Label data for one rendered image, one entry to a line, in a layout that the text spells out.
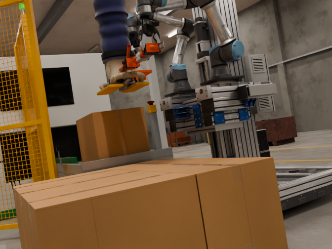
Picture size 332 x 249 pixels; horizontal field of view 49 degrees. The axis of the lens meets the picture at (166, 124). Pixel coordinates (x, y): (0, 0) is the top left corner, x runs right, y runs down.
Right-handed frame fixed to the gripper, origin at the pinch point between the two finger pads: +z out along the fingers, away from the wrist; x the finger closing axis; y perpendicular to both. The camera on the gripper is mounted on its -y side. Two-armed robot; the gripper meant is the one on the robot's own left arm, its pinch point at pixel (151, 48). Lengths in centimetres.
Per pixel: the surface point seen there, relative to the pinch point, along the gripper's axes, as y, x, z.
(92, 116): 73, 23, 28
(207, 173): -61, 10, 67
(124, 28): 51, -4, -28
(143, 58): 10.6, 2.0, 2.9
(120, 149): 72, 6, 55
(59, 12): 1001, -122, -392
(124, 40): 51, -2, -20
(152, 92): 359, -142, -21
